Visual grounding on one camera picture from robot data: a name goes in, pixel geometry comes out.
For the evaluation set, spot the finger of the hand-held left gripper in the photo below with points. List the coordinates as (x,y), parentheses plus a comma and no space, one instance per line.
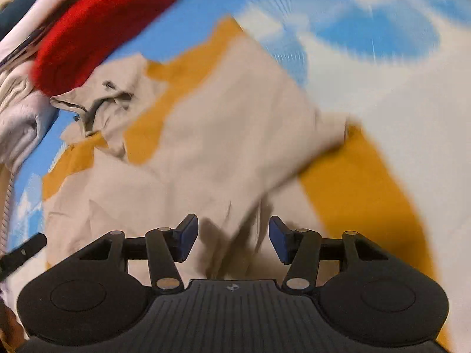
(25,252)

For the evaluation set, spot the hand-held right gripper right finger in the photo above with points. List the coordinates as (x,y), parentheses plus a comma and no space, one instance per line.
(278,239)

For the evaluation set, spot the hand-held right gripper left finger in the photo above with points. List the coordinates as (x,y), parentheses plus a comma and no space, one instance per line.
(187,236)

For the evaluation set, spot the beige and mustard garment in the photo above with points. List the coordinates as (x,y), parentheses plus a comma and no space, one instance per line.
(220,136)

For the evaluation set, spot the folded white fluffy towel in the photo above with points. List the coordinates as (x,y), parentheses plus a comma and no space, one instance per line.
(18,125)

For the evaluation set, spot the folded red cloth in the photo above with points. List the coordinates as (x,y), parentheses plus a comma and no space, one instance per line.
(92,33)

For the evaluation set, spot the blue and white printed bedsheet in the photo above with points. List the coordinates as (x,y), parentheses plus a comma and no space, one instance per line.
(368,25)

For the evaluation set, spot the folded white garment dark trim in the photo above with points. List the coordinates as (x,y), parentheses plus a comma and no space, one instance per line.
(44,11)

